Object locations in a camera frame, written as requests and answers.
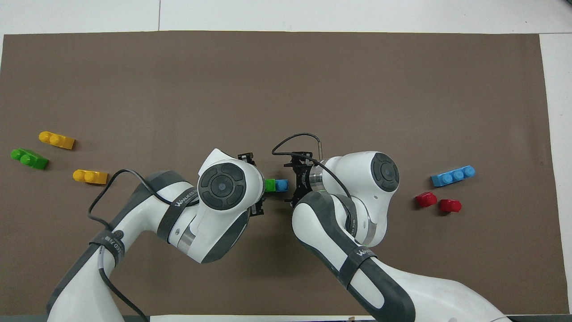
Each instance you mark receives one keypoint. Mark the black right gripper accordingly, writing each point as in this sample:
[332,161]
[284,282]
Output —
[303,182]

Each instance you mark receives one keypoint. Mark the green two-stud block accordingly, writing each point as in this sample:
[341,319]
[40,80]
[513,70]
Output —
[270,185]
[29,160]

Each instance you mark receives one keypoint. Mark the blue three-stud block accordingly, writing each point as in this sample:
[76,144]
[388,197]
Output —
[282,185]
[453,176]

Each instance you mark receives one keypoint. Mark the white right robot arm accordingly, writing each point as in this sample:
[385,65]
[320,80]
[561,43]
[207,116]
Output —
[380,179]

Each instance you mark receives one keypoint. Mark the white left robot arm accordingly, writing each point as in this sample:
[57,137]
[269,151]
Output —
[222,184]

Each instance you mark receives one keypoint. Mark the red single-stud block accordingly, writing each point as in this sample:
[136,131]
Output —
[426,200]
[450,205]

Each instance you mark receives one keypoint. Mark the yellow two-stud block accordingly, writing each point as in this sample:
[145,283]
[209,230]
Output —
[90,177]
[57,140]

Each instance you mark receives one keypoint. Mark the brown table mat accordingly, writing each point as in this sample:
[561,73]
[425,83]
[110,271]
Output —
[286,89]

